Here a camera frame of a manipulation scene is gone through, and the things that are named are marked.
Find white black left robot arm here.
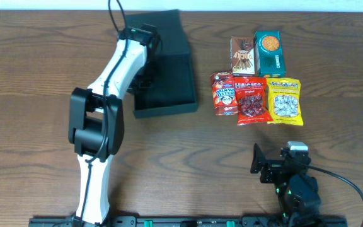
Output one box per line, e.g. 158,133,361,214
68,24,161,226

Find teal cookie box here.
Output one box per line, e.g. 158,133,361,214
254,30,286,78

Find red Hacks candy bag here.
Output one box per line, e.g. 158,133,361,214
234,77,272,125

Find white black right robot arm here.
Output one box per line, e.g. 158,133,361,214
250,141,323,226

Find brown Pocky box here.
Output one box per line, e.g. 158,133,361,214
230,36,255,76

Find yellow Hacks candy bag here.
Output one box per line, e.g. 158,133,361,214
267,78,304,126

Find Hello Panda snack bag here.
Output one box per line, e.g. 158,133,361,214
210,72,238,116

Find dark green gift box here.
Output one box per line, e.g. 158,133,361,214
126,9,198,119

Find black mounting rail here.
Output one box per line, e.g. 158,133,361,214
28,215,349,227

